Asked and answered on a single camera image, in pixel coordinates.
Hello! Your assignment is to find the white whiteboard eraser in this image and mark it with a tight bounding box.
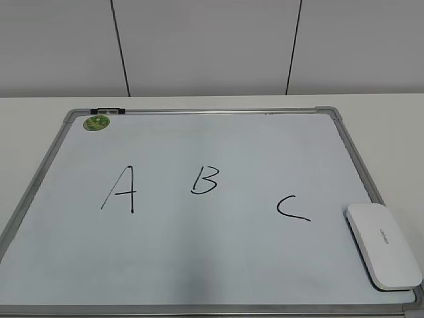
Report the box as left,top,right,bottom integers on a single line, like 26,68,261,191
346,203,423,292

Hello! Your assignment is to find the round green magnet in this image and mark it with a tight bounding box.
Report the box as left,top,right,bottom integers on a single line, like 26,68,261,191
83,115,110,131

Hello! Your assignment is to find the white whiteboard with grey frame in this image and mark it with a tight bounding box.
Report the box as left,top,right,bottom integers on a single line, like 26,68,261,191
1,107,423,317

